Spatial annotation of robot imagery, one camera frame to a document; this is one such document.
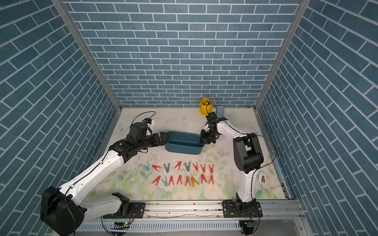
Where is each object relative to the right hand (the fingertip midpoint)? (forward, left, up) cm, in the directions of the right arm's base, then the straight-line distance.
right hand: (201, 142), depth 94 cm
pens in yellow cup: (+28, -5, +12) cm, 31 cm away
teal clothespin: (-17, +20, -6) cm, 27 cm away
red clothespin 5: (-15, -7, -5) cm, 18 cm away
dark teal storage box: (+1, +12, -4) cm, 12 cm away
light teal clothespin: (-18, +32, -6) cm, 37 cm away
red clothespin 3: (-15, +2, -5) cm, 16 cm away
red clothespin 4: (-15, -2, -6) cm, 16 cm away
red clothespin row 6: (-21, -7, -6) cm, 23 cm away
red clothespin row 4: (-23, +7, -5) cm, 24 cm away
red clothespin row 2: (-23, +16, -6) cm, 29 cm away
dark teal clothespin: (-15, +8, -6) cm, 18 cm away
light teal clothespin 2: (-25, +19, -5) cm, 32 cm away
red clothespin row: (-23, +24, -6) cm, 34 cm away
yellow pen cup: (+31, -1, +1) cm, 31 cm away
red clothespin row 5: (-21, -2, -5) cm, 21 cm away
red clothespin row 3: (-22, +11, -6) cm, 26 cm away
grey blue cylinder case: (+34, -14, -5) cm, 37 cm away
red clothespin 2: (-14, +13, -5) cm, 20 cm away
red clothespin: (-17, +27, -5) cm, 32 cm away
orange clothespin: (-23, +3, -5) cm, 24 cm away
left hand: (-7, +19, +14) cm, 25 cm away
